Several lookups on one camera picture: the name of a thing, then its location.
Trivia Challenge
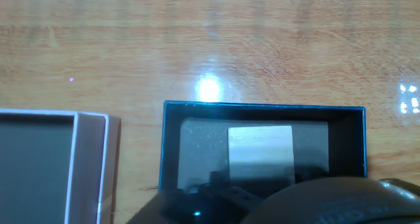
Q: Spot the large wooden cube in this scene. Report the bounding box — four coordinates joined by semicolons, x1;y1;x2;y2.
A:
228;125;296;185

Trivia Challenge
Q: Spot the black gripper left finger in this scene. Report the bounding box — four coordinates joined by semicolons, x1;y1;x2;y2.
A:
126;171;263;224

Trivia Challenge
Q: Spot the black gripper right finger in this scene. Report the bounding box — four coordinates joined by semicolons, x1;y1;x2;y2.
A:
295;166;330;185

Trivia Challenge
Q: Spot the pink open box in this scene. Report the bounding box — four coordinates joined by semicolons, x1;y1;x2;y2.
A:
0;108;122;224

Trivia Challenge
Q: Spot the dark blue open box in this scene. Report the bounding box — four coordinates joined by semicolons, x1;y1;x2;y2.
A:
157;101;368;198

